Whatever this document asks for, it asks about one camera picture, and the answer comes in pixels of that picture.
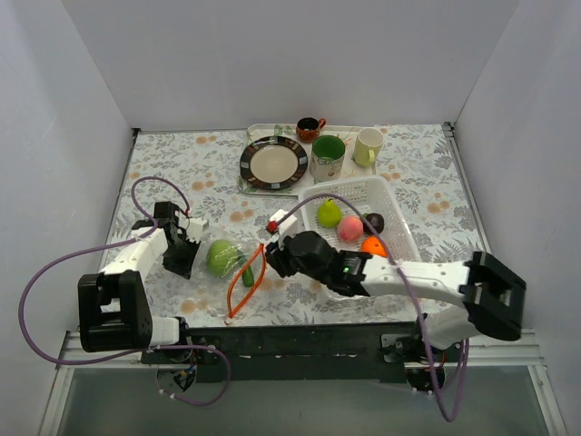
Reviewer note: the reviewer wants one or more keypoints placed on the dark rimmed beige plate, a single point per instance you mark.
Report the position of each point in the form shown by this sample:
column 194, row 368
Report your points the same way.
column 273, row 163

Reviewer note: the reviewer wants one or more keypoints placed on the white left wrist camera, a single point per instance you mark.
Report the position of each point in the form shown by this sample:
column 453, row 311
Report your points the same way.
column 195, row 228

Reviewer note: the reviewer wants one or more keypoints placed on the white plastic basket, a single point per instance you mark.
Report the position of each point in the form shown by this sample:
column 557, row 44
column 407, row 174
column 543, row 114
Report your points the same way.
column 367, row 194

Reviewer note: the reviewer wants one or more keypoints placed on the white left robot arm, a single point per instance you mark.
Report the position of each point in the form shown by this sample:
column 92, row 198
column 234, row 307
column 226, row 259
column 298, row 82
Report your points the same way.
column 114, row 313

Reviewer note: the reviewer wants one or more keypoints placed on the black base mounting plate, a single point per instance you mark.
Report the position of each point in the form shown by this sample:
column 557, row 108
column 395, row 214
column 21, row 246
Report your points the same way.
column 377, row 351

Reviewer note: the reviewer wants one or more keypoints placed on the small brown cup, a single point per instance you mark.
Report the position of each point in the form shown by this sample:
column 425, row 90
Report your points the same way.
column 308, row 128

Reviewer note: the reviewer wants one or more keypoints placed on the orange fake fruit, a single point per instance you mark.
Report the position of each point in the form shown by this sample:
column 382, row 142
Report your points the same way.
column 373, row 246

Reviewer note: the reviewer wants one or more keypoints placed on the aluminium frame rail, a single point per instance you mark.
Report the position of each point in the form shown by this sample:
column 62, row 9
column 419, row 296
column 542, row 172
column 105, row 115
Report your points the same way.
column 483, row 352

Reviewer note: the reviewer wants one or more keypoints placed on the floral serving tray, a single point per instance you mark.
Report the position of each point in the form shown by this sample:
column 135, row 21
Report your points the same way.
column 257, row 131

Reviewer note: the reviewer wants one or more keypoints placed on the green fake pear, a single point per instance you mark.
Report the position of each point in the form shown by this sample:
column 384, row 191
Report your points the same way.
column 329, row 214

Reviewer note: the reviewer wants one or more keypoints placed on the floral tablecloth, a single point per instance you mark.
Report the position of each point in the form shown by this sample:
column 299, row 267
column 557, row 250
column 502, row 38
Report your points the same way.
column 202, row 169

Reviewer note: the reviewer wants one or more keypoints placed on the green fake cabbage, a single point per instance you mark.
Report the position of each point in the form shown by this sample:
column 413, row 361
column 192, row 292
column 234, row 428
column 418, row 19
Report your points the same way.
column 222, row 258

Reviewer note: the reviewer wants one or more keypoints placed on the floral mug green inside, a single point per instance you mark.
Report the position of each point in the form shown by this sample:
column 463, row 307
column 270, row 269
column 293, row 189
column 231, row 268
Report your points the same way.
column 327, row 156

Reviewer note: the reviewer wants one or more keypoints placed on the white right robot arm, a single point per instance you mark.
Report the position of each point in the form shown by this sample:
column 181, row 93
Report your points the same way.
column 483, row 296

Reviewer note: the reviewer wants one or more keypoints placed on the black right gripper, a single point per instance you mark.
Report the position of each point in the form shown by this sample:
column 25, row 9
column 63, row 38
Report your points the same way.
column 276, row 258

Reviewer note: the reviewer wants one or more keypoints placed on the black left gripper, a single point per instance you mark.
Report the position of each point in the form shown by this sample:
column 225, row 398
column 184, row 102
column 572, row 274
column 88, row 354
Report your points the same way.
column 182, row 256

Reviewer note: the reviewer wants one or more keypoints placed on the small green fake cucumber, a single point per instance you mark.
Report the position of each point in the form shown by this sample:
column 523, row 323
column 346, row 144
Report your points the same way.
column 248, row 277

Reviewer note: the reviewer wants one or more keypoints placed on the pale yellow mug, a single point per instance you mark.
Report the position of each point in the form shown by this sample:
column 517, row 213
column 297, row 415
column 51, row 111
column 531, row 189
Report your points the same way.
column 369, row 142

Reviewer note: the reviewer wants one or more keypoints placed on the clear zip top bag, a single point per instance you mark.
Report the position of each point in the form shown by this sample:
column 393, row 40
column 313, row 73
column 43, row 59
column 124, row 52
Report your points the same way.
column 230, row 291

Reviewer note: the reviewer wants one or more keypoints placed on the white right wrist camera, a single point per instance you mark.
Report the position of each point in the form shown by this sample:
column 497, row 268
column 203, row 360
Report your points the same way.
column 282, row 224

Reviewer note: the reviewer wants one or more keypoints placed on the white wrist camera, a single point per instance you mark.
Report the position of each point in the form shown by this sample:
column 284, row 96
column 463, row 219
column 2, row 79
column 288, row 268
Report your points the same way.
column 282, row 224
column 195, row 228

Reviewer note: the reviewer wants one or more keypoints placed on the dark purple fake fruit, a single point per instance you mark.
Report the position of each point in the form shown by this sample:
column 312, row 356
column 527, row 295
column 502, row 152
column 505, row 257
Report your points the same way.
column 376, row 220

